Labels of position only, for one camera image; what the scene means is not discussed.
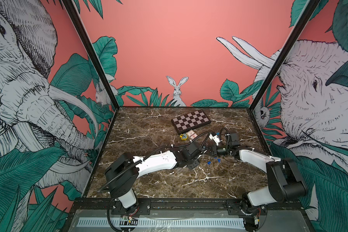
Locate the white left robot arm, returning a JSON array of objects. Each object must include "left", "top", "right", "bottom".
[{"left": 98, "top": 142, "right": 204, "bottom": 210}]

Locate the folding chess board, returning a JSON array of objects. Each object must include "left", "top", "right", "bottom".
[{"left": 171, "top": 110, "right": 211, "bottom": 134}]

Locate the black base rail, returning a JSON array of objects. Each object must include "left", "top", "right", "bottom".
[{"left": 70, "top": 198, "right": 302, "bottom": 217}]

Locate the white perforated strip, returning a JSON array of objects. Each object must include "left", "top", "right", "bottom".
[{"left": 76, "top": 217, "right": 245, "bottom": 229}]

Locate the playing card box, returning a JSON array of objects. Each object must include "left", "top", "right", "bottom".
[{"left": 186, "top": 130, "right": 198, "bottom": 141}]

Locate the black corner frame post right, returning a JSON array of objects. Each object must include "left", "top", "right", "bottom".
[{"left": 249, "top": 0, "right": 321, "bottom": 111}]

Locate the black corner frame post left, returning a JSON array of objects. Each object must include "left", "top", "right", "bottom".
[{"left": 60, "top": 0, "right": 120, "bottom": 110}]

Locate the yellow butterfly toy block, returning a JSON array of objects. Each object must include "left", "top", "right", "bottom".
[{"left": 180, "top": 133, "right": 188, "bottom": 141}]

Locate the black corner frame post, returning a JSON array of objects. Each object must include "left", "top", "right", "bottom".
[
  {"left": 249, "top": 0, "right": 321, "bottom": 111},
  {"left": 60, "top": 0, "right": 120, "bottom": 110}
]

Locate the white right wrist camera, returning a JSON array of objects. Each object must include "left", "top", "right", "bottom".
[{"left": 209, "top": 132, "right": 221, "bottom": 146}]

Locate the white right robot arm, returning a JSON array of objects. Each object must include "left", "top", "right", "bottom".
[{"left": 206, "top": 132, "right": 308, "bottom": 209}]

